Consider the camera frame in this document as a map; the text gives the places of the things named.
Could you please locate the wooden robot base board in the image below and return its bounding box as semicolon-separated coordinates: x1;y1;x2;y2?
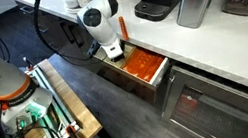
11;51;105;138

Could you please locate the red black bar clamp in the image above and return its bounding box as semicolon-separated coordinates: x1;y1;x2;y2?
22;55;36;73

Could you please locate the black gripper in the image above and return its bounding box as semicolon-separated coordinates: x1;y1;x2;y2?
109;51;128;65

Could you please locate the white wooden cutlery drawer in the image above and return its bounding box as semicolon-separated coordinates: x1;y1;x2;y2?
90;34;178;115

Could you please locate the black corrugated cable conduit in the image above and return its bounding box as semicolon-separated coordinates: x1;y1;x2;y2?
29;0;97;75

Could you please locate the white cup lids stack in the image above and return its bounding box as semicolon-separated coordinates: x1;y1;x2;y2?
63;0;80;10

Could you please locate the dark lower cabinet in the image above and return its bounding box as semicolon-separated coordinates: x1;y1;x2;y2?
14;0;104;79

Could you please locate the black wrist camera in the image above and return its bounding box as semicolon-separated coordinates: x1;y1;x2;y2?
84;38;104;59

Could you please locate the white round cup holder ring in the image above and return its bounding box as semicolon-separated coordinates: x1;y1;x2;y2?
63;3;83;17

